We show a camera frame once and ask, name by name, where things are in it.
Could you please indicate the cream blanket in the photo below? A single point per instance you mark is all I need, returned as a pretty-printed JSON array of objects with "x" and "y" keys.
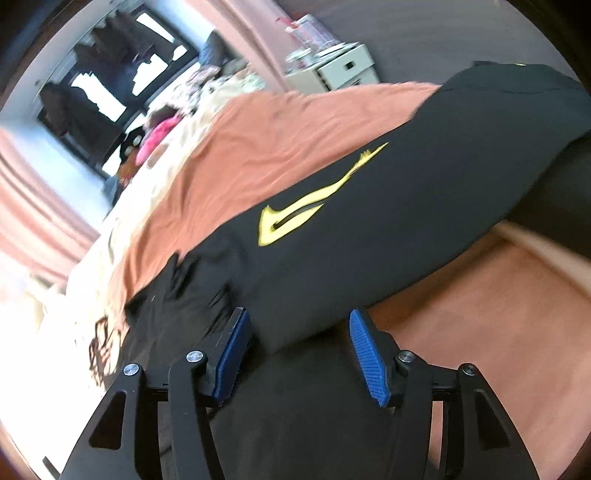
[{"x": 184, "y": 134}]

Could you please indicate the pink curtain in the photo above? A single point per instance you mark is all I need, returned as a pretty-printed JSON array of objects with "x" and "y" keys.
[
  {"x": 249, "y": 41},
  {"x": 37, "y": 207}
]

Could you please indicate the pink plush toy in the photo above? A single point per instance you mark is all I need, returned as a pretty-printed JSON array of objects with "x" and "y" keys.
[{"x": 157, "y": 136}]

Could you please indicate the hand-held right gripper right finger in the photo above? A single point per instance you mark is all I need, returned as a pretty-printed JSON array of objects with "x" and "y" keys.
[{"x": 369, "y": 360}]

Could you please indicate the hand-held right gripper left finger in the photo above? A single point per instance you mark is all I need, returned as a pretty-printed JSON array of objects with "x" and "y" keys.
[{"x": 230, "y": 357}]

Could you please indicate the black garment with yellow logo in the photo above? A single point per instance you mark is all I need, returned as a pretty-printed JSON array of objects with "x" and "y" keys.
[{"x": 369, "y": 230}]

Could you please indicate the window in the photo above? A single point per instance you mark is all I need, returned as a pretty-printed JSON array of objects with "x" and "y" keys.
[{"x": 152, "y": 27}]

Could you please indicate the orange bed sheet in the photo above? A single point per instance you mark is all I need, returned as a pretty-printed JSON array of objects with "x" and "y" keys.
[{"x": 277, "y": 138}]

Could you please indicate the white storage cabinet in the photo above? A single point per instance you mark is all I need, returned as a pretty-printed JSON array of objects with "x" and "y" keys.
[{"x": 341, "y": 67}]

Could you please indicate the dark hanging coat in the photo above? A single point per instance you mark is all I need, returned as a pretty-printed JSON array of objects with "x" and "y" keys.
[{"x": 78, "y": 115}]

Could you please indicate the clear plastic container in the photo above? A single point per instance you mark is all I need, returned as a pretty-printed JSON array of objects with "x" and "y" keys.
[{"x": 314, "y": 30}]

